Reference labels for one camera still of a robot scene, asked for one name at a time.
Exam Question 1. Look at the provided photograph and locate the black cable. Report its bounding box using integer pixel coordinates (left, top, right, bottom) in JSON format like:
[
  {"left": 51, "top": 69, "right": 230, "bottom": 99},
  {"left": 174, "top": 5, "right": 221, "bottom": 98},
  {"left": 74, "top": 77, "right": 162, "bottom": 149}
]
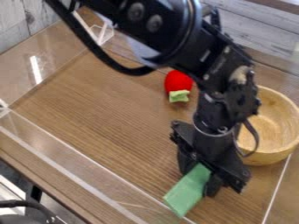
[{"left": 232, "top": 119, "right": 261, "bottom": 158}]

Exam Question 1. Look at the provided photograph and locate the green rectangular block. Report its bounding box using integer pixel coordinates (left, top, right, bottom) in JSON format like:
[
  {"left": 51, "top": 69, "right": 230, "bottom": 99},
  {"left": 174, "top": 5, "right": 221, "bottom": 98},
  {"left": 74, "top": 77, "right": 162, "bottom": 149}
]
[{"left": 162, "top": 164, "right": 210, "bottom": 218}]

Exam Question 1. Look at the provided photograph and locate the black table leg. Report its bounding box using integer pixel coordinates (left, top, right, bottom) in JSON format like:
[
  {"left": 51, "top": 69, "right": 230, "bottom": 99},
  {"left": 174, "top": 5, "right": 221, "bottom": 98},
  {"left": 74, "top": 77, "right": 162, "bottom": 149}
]
[{"left": 30, "top": 185, "right": 42, "bottom": 202}]

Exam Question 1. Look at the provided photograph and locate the red plush strawberry toy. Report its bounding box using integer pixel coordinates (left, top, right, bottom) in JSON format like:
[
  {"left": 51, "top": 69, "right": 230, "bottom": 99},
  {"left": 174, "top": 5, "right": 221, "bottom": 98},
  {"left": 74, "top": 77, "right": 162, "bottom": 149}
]
[{"left": 162, "top": 70, "right": 192, "bottom": 103}]

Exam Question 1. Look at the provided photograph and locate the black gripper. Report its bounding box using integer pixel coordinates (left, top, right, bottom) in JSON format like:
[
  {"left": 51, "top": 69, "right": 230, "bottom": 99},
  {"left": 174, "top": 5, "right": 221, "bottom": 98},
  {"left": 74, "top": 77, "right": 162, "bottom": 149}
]
[{"left": 169, "top": 120, "right": 250, "bottom": 198}]

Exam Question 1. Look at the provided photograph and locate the light wooden bowl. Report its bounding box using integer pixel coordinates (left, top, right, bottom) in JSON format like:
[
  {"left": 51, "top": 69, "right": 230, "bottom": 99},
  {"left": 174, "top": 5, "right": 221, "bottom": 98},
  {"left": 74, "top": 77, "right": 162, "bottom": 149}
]
[{"left": 241, "top": 86, "right": 299, "bottom": 166}]

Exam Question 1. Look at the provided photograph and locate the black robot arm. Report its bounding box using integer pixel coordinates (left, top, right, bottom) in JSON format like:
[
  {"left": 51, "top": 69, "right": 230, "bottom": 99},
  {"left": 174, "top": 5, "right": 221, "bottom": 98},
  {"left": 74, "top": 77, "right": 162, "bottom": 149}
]
[{"left": 43, "top": 0, "right": 260, "bottom": 197}]

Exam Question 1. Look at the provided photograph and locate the clear acrylic corner bracket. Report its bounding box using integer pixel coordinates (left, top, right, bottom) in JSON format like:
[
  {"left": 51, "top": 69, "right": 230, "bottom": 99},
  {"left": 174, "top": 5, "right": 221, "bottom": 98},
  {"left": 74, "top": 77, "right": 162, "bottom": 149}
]
[{"left": 71, "top": 11, "right": 114, "bottom": 46}]

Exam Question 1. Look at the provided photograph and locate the clear acrylic tray wall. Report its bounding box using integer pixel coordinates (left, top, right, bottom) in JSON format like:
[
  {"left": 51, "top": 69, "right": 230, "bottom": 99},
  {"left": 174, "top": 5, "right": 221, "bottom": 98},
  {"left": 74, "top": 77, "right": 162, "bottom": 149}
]
[{"left": 0, "top": 100, "right": 194, "bottom": 224}]

